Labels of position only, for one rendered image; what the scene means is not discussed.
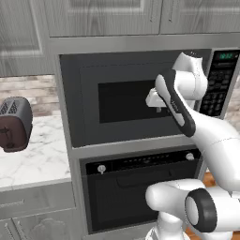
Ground grey wall cupboard door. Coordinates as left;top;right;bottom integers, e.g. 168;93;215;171
0;0;54;78
159;0;240;36
42;0;163;38

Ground black built-in oven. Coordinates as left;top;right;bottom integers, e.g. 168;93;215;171
79;147;208;235

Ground grey drawer front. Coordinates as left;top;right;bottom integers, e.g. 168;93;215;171
0;182;76;220

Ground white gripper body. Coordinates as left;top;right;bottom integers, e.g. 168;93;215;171
144;87;167;109

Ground grey drawer handle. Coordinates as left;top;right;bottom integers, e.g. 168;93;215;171
0;200;26;209

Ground grey cupboard door handle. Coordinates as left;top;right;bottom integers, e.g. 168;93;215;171
168;0;175;23

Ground black microwave door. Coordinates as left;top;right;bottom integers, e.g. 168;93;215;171
59;50;213;148

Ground black microwave oven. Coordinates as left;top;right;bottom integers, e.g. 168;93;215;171
59;48;240;148

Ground grey appliance housing cabinet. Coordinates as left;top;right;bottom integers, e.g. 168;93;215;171
46;32;240;240

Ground grey base cupboard handle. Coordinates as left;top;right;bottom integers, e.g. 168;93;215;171
16;220;28;240
4;222;16;240

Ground black oven door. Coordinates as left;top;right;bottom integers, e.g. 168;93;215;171
85;159;204;234

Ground dark brown toaster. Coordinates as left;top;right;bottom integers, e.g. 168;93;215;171
0;96;34;154

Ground grey base cupboard door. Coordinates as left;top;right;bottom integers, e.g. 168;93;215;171
0;218;16;240
12;207;83;240

